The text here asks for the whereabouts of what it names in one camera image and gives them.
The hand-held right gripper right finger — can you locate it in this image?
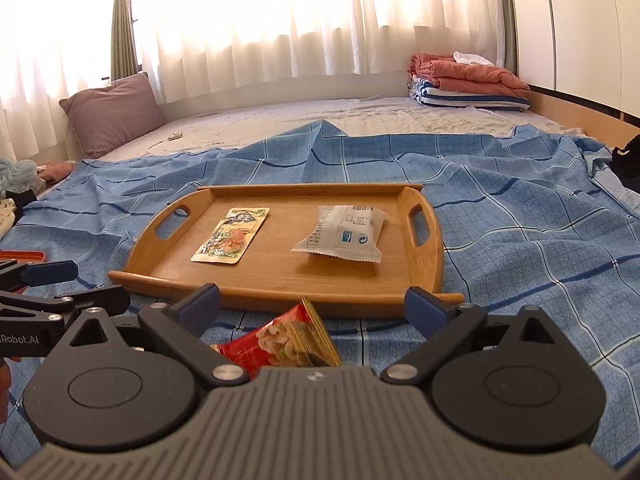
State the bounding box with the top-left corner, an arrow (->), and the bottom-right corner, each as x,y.
381,286 -> 592,387

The green curtain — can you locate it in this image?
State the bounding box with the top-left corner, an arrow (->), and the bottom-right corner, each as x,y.
501,0 -> 522,77
109,0 -> 145,82

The white snack packet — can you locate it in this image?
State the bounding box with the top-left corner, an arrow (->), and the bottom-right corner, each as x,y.
291,204 -> 390,264

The blue striped folded blanket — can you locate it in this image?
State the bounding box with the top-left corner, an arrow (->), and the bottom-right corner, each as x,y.
409,75 -> 532,110

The wooden serving tray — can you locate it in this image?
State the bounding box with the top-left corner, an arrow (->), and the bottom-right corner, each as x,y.
107,183 -> 465,319

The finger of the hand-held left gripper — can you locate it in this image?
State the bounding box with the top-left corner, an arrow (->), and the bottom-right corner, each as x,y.
0,260 -> 79,292
0,284 -> 132,328

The black bag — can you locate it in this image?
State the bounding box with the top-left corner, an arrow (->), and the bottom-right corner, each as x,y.
611,134 -> 640,192

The orange plastic tray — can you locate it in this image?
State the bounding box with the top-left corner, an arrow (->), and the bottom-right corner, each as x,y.
0,251 -> 47,265

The orange flat snack packet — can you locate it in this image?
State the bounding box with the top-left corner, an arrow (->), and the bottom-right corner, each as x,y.
190,207 -> 271,264

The white folded cloth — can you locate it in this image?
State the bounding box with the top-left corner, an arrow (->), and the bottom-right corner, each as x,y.
452,51 -> 494,67

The purple pillow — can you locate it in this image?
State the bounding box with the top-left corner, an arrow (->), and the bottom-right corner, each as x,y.
59,72 -> 166,159

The pink soft item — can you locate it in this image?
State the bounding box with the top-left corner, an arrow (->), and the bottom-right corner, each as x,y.
37,160 -> 77,183

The blue checked blanket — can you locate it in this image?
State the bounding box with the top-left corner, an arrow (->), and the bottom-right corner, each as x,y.
0,120 -> 640,480

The white sheer curtain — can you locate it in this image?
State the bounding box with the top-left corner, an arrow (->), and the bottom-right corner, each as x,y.
0,0 -> 117,161
134,0 -> 507,111

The wooden bed frame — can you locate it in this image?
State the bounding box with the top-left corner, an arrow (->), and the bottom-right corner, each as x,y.
527,85 -> 640,139

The grey bed sheet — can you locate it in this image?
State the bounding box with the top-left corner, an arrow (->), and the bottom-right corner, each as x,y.
75,92 -> 591,162

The folded towels stack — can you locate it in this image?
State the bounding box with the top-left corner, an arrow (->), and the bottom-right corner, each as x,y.
409,52 -> 531,99

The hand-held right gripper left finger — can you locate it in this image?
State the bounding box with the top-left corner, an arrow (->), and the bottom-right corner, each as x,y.
50,284 -> 251,388

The light blue cloth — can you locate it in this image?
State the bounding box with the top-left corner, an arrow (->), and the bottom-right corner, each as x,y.
0,156 -> 40,193

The large red snack packet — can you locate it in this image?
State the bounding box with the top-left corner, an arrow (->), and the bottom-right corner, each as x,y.
210,297 -> 344,380

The white wardrobe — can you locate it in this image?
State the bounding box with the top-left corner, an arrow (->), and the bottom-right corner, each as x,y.
510,0 -> 640,122

